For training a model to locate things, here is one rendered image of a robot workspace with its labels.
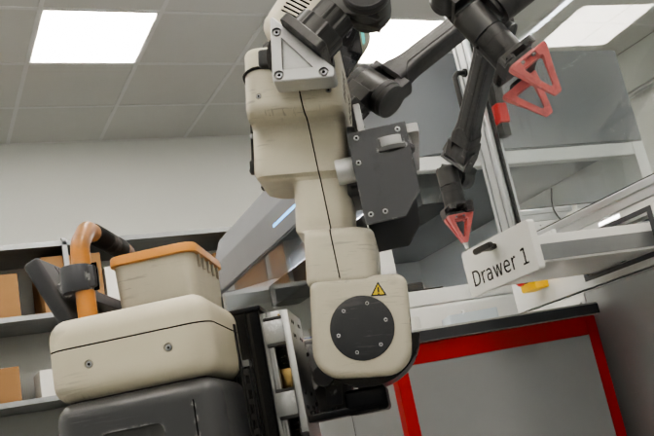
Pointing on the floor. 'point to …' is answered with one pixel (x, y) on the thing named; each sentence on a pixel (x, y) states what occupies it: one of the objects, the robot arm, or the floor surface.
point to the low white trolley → (501, 381)
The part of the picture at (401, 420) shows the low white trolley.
